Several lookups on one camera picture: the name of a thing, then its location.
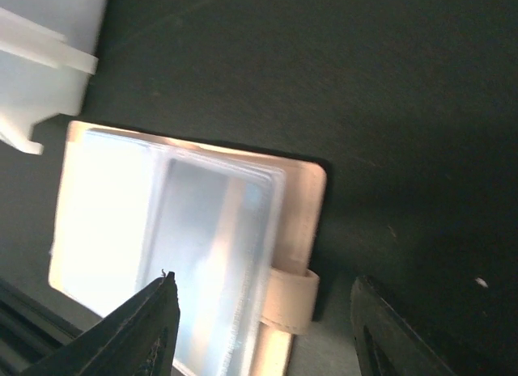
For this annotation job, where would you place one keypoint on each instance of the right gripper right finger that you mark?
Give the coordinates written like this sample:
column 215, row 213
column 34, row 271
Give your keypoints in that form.
column 384, row 342

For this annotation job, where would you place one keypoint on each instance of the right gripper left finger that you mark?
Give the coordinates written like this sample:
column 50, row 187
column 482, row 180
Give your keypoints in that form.
column 138, row 338

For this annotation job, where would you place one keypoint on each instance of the tan leather card holder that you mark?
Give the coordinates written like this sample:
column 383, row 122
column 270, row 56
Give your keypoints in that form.
column 132, row 206

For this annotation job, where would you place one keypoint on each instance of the white bin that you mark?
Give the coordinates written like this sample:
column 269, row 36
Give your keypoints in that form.
column 47, row 59

